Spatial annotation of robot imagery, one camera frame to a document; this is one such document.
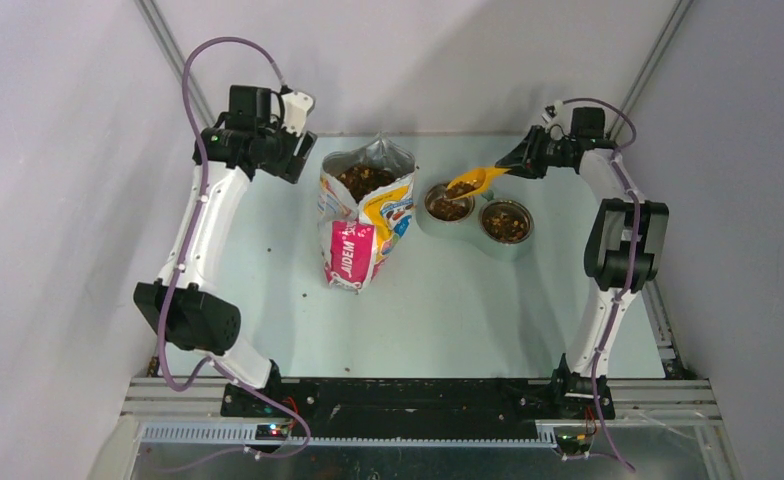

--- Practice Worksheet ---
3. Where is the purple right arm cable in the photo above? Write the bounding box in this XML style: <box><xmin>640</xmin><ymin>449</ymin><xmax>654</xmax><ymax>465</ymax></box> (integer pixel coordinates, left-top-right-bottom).
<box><xmin>560</xmin><ymin>97</ymin><xmax>642</xmax><ymax>473</ymax></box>

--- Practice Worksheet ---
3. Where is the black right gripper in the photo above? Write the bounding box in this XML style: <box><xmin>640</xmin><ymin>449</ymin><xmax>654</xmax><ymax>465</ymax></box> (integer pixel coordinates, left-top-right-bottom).
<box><xmin>495</xmin><ymin>125</ymin><xmax>572</xmax><ymax>179</ymax></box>

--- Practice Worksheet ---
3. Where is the aluminium frame rail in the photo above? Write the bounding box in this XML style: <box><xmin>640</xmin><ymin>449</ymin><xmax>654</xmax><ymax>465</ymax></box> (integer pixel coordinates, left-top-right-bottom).
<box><xmin>121</xmin><ymin>378</ymin><xmax>722</xmax><ymax>448</ymax></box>

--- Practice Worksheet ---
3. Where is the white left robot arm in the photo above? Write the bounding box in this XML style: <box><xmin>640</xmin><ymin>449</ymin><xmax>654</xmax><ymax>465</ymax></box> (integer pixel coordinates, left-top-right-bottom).
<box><xmin>133</xmin><ymin>85</ymin><xmax>317</xmax><ymax>417</ymax></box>

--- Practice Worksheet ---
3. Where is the pet food bag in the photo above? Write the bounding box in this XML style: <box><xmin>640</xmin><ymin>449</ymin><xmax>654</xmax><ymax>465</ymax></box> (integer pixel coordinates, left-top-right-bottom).
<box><xmin>317</xmin><ymin>134</ymin><xmax>417</xmax><ymax>292</ymax></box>

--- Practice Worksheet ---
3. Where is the yellow plastic scoop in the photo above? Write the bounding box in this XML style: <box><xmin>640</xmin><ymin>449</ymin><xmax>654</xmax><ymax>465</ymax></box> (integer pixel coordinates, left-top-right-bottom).
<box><xmin>445</xmin><ymin>166</ymin><xmax>509</xmax><ymax>200</ymax></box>

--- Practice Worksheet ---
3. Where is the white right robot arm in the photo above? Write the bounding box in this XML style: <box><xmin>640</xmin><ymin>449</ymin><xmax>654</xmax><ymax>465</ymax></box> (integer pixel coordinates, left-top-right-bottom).
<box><xmin>496</xmin><ymin>98</ymin><xmax>669</xmax><ymax>418</ymax></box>

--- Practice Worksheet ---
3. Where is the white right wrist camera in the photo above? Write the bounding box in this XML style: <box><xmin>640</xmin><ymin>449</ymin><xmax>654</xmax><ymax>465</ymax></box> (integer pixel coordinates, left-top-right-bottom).
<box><xmin>542</xmin><ymin>100</ymin><xmax>564</xmax><ymax>129</ymax></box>

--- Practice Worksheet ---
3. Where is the steel bowl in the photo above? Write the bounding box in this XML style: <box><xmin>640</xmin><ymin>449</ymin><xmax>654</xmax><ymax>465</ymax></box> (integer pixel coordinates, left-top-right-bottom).
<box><xmin>424</xmin><ymin>184</ymin><xmax>474</xmax><ymax>222</ymax></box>
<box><xmin>479</xmin><ymin>200</ymin><xmax>533</xmax><ymax>245</ymax></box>

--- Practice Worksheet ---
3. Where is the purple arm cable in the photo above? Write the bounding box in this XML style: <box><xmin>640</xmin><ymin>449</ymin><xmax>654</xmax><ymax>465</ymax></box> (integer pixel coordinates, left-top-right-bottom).
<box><xmin>155</xmin><ymin>36</ymin><xmax>312</xmax><ymax>462</ymax></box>
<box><xmin>560</xmin><ymin>97</ymin><xmax>642</xmax><ymax>473</ymax></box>

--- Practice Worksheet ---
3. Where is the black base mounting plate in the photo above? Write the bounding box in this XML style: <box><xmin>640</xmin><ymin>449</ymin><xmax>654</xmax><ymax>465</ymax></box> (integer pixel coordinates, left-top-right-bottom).
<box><xmin>220</xmin><ymin>378</ymin><xmax>595</xmax><ymax>441</ymax></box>

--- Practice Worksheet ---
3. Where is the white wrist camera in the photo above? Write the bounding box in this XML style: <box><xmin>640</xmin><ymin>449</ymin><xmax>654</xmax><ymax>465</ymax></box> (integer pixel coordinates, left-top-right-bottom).
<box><xmin>280</xmin><ymin>91</ymin><xmax>316</xmax><ymax>137</ymax></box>
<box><xmin>542</xmin><ymin>100</ymin><xmax>564</xmax><ymax>129</ymax></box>

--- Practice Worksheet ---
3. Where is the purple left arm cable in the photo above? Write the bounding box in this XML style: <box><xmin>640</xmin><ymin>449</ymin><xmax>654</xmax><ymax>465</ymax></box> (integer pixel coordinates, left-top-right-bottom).
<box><xmin>155</xmin><ymin>36</ymin><xmax>312</xmax><ymax>462</ymax></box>

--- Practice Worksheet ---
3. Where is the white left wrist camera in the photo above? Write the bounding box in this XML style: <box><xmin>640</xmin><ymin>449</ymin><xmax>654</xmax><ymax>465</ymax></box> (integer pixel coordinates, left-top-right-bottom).
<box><xmin>280</xmin><ymin>91</ymin><xmax>316</xmax><ymax>137</ymax></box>

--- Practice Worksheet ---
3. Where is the left steel bowl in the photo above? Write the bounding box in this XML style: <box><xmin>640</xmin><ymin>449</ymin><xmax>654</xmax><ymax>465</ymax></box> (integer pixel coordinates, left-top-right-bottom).
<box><xmin>424</xmin><ymin>184</ymin><xmax>474</xmax><ymax>222</ymax></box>

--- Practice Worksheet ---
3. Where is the right steel bowl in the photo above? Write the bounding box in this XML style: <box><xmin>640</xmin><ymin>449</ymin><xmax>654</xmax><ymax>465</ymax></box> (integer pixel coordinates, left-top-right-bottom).
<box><xmin>479</xmin><ymin>200</ymin><xmax>533</xmax><ymax>245</ymax></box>

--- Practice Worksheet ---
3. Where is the pale green bowl stand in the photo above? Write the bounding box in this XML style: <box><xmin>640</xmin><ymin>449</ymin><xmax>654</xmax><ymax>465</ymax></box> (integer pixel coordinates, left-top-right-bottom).
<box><xmin>416</xmin><ymin>184</ymin><xmax>533</xmax><ymax>262</ymax></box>

